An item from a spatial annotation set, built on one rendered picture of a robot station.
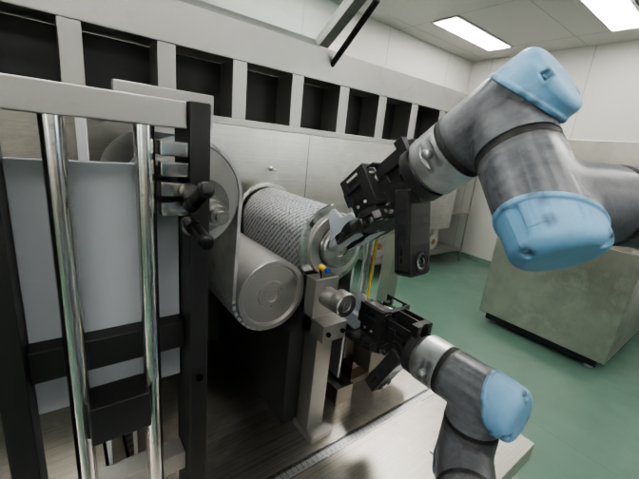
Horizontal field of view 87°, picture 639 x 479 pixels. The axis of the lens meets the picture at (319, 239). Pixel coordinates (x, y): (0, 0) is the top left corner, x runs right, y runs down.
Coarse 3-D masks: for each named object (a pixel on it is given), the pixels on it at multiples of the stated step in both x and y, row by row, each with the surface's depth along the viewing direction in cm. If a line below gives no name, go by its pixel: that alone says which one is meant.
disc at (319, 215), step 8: (328, 208) 57; (336, 208) 58; (344, 208) 59; (352, 208) 60; (312, 216) 56; (320, 216) 56; (312, 224) 56; (304, 232) 55; (312, 232) 56; (304, 240) 56; (304, 248) 56; (360, 248) 64; (304, 256) 57; (304, 264) 57; (352, 264) 64; (304, 272) 58; (312, 272) 59; (344, 272) 64
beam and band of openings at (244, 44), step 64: (0, 0) 51; (64, 0) 55; (128, 0) 60; (0, 64) 58; (64, 64) 57; (128, 64) 68; (192, 64) 75; (256, 64) 76; (320, 64) 86; (320, 128) 100; (384, 128) 115
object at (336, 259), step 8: (328, 232) 57; (320, 240) 57; (328, 240) 56; (320, 248) 57; (328, 248) 57; (320, 256) 58; (328, 256) 57; (336, 256) 58; (344, 256) 60; (352, 256) 61; (328, 264) 58; (336, 264) 59; (344, 264) 60
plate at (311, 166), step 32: (0, 128) 54; (32, 128) 57; (96, 128) 62; (128, 128) 65; (160, 128) 68; (224, 128) 76; (256, 128) 80; (96, 160) 63; (256, 160) 82; (288, 160) 87; (320, 160) 93; (352, 160) 100; (288, 192) 90; (320, 192) 96; (448, 224) 140
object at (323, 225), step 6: (324, 222) 56; (318, 228) 56; (324, 228) 57; (312, 234) 56; (318, 234) 56; (312, 240) 56; (318, 240) 57; (312, 246) 56; (318, 246) 57; (312, 252) 57; (318, 252) 57; (312, 258) 57; (318, 258) 58; (354, 258) 63; (312, 264) 57; (318, 264) 58; (324, 264) 59; (348, 264) 63; (318, 270) 58; (336, 270) 61; (342, 270) 62
